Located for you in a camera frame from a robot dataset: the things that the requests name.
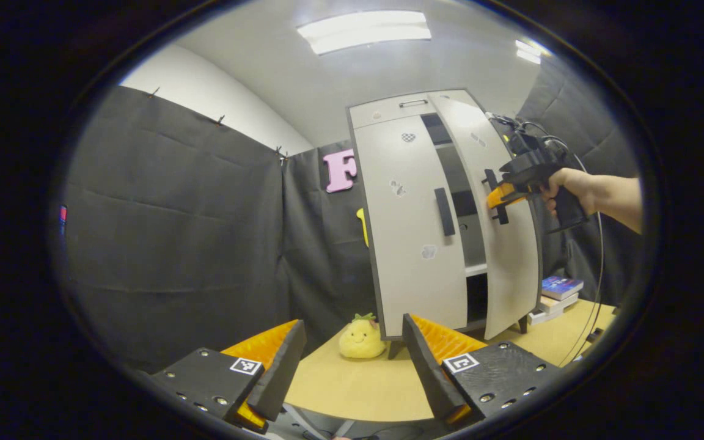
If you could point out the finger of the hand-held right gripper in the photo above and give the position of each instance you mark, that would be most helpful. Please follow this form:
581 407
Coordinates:
505 195

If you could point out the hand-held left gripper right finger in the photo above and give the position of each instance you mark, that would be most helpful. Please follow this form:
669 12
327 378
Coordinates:
428 373

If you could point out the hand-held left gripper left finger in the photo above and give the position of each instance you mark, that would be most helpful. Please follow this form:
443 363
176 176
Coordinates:
278 379

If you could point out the grey double-door shoe cabinet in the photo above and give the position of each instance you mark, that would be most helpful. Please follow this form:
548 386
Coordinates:
477 269

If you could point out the grey cabinet door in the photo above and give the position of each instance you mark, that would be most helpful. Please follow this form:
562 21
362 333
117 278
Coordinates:
407 256
511 275

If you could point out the yellow plush toy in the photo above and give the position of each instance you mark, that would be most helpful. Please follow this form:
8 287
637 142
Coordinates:
361 339

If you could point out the blue book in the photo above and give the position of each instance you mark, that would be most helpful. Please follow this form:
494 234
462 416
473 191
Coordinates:
563 286

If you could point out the small ceiling light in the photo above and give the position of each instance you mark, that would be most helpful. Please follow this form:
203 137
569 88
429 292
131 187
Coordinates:
528 52

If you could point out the beige book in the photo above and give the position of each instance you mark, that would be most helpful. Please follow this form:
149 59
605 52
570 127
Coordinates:
563 302

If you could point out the white book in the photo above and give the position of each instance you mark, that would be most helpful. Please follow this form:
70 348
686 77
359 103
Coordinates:
541 316

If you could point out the small black clamp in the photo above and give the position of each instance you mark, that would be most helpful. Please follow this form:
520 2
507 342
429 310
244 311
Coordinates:
594 335

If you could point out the black backdrop cloth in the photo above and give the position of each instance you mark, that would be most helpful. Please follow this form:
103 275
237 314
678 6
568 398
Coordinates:
175 244

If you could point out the large ceiling light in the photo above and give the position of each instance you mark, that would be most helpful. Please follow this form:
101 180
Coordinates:
364 30

